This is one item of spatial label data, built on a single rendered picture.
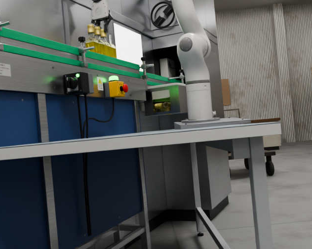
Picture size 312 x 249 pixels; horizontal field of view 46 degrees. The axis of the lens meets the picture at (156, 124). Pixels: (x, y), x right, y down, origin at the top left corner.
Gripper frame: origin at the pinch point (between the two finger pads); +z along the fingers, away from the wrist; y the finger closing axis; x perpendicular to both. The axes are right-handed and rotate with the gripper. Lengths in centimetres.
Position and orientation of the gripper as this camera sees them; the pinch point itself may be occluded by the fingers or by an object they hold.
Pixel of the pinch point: (102, 29)
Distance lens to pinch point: 210.1
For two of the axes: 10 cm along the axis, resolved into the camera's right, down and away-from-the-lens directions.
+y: 9.1, -0.9, -4.0
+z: 0.9, 10.0, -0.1
